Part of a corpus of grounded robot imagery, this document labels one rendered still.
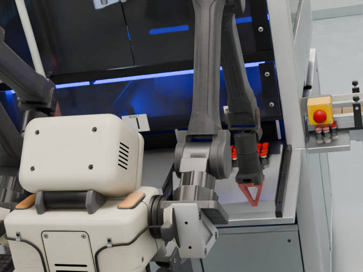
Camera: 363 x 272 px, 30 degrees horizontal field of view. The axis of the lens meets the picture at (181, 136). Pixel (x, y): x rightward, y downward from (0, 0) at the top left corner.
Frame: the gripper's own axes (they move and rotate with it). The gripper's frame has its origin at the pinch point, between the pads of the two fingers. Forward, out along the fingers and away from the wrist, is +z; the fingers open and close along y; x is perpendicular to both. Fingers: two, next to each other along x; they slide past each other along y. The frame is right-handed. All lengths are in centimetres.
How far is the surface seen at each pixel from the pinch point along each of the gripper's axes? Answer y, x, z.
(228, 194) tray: 11.4, 9.3, 0.8
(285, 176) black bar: 16.3, -7.1, -1.6
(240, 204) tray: 0.6, 4.1, 0.2
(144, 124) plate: 35, 38, -17
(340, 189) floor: 178, -14, 60
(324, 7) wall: 504, -4, -12
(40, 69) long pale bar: 24, 65, -41
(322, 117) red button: 31.5, -18.5, -14.1
